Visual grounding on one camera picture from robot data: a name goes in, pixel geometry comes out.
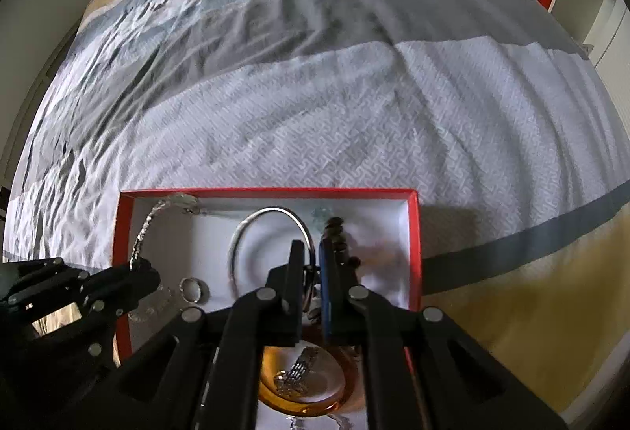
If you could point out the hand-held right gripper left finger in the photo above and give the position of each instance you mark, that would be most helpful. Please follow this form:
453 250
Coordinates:
295 302

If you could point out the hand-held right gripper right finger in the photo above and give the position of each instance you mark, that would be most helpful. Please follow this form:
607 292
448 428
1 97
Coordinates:
326 297

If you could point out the thin silver bangle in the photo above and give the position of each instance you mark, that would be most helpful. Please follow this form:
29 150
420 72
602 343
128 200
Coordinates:
235 257

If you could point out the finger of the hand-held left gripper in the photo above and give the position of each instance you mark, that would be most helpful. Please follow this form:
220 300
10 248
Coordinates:
133 282
93 324

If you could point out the amber bangle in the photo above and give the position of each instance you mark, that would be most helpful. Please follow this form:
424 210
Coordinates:
315 410

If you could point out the red cardboard box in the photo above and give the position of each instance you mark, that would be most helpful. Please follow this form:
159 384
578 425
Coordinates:
384 233

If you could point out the striped duvet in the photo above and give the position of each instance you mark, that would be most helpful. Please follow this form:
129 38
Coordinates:
320 90

